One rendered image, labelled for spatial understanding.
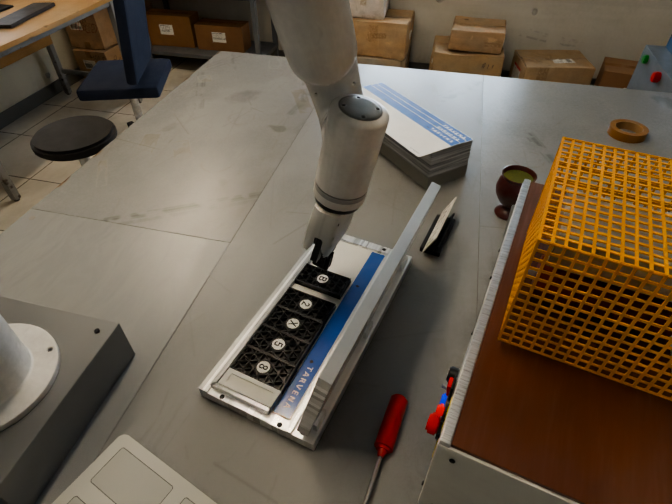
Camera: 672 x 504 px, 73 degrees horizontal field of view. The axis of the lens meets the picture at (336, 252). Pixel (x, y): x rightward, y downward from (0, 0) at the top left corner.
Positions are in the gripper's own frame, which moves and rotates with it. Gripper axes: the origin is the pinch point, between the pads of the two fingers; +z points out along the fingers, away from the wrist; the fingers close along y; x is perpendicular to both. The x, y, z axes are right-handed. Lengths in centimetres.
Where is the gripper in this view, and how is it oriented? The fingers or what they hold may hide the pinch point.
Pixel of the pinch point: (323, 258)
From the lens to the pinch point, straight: 84.8
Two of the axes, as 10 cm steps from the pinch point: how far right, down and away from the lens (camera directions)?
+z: -1.8, 6.5, 7.3
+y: -4.4, 6.1, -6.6
